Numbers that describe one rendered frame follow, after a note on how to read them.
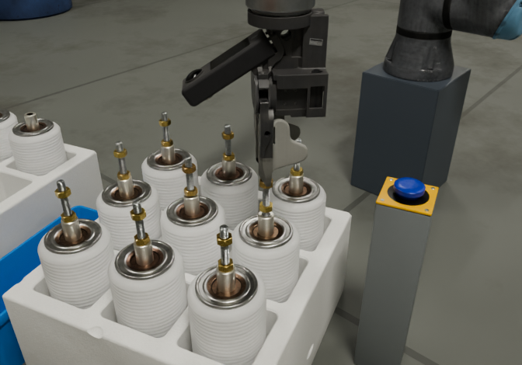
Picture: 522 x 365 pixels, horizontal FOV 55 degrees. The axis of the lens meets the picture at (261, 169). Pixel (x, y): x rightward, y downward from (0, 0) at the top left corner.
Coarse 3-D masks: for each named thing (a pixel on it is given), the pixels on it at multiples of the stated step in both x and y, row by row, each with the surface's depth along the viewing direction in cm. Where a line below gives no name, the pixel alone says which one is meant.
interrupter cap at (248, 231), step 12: (252, 216) 72; (276, 216) 72; (240, 228) 69; (252, 228) 70; (276, 228) 70; (288, 228) 70; (252, 240) 67; (264, 240) 67; (276, 240) 67; (288, 240) 67
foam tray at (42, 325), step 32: (320, 256) 76; (32, 288) 70; (320, 288) 74; (32, 320) 68; (64, 320) 65; (96, 320) 65; (288, 320) 65; (320, 320) 79; (32, 352) 73; (64, 352) 69; (96, 352) 65; (128, 352) 62; (160, 352) 60; (192, 352) 61; (288, 352) 63
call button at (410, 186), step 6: (396, 180) 66; (402, 180) 66; (408, 180) 66; (414, 180) 66; (396, 186) 65; (402, 186) 65; (408, 186) 65; (414, 186) 65; (420, 186) 65; (396, 192) 65; (402, 192) 64; (408, 192) 64; (414, 192) 64; (420, 192) 64; (402, 198) 65; (408, 198) 64; (414, 198) 64
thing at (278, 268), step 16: (240, 224) 71; (240, 240) 68; (240, 256) 68; (256, 256) 66; (272, 256) 66; (288, 256) 67; (256, 272) 67; (272, 272) 67; (288, 272) 68; (272, 288) 68; (288, 288) 70
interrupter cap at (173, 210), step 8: (176, 200) 75; (200, 200) 75; (208, 200) 76; (168, 208) 74; (176, 208) 74; (184, 208) 74; (200, 208) 74; (208, 208) 74; (216, 208) 74; (168, 216) 72; (176, 216) 72; (184, 216) 73; (192, 216) 73; (200, 216) 72; (208, 216) 72; (216, 216) 73; (176, 224) 71; (184, 224) 70; (192, 224) 70; (200, 224) 70
